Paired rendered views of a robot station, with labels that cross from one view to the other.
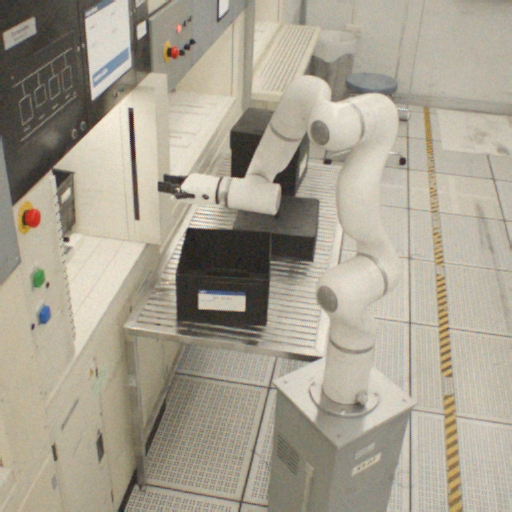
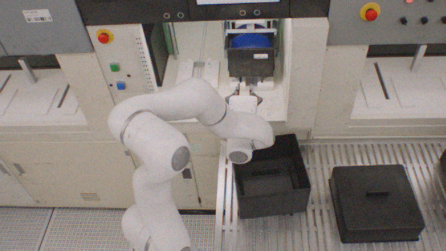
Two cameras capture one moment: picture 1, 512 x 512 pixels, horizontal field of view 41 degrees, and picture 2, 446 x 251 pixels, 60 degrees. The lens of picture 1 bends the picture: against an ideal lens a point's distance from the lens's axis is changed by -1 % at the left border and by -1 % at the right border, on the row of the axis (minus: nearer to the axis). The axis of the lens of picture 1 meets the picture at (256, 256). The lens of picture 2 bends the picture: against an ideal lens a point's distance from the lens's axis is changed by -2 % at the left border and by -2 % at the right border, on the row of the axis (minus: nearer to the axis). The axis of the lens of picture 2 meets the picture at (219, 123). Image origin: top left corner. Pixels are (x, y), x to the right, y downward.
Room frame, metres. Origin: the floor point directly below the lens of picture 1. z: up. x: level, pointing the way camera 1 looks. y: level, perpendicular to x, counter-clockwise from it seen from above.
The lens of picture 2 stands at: (1.56, -0.80, 2.18)
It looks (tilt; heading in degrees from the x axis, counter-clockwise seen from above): 47 degrees down; 89
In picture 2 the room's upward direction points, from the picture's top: 6 degrees counter-clockwise
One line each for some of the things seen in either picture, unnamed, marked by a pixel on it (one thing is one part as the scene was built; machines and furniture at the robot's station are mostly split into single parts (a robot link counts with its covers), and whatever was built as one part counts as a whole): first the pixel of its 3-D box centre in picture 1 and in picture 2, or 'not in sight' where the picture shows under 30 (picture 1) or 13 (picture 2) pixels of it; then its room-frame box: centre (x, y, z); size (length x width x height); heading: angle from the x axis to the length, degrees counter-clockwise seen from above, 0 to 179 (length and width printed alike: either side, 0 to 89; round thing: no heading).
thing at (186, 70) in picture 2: not in sight; (198, 75); (1.52, 0.72, 0.89); 0.22 x 0.21 x 0.04; 81
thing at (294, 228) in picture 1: (277, 221); (374, 199); (2.15, -0.07, 0.83); 0.29 x 0.29 x 0.13; 83
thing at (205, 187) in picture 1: (204, 188); (242, 109); (1.68, 0.15, 1.19); 0.11 x 0.10 x 0.07; 78
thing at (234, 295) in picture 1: (225, 275); (267, 175); (1.76, 0.09, 0.85); 0.28 x 0.28 x 0.17; 89
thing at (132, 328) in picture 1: (256, 312); (356, 236); (2.19, -0.01, 0.38); 1.30 x 0.60 x 0.76; 171
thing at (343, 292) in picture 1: (349, 305); (152, 238); (1.34, -0.23, 1.07); 0.19 x 0.12 x 0.24; 133
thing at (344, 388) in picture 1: (348, 366); not in sight; (1.36, -0.25, 0.85); 0.19 x 0.19 x 0.18
